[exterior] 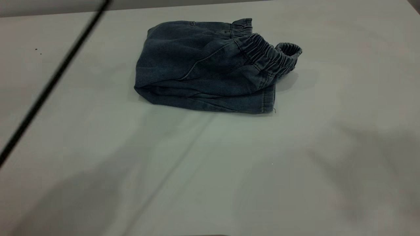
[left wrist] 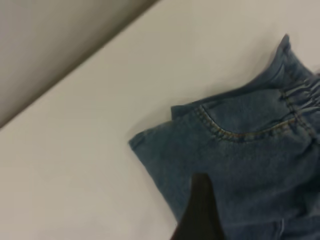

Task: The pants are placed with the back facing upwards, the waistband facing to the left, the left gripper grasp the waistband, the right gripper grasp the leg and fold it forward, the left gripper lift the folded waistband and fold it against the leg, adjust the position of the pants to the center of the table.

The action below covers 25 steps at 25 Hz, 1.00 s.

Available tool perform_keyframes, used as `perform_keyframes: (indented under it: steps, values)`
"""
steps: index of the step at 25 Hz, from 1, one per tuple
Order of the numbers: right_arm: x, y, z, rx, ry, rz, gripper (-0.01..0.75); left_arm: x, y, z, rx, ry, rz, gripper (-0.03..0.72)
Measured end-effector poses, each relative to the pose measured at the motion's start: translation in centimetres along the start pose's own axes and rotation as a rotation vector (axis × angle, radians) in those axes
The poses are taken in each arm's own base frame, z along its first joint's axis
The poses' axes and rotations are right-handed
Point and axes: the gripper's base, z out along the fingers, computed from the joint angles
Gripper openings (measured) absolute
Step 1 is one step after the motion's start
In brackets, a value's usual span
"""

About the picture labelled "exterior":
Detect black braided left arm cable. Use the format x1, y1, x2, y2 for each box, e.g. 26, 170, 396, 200
0, 0, 113, 168

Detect blue denim shorts with cartoon print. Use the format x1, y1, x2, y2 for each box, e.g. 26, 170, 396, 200
134, 18, 303, 115

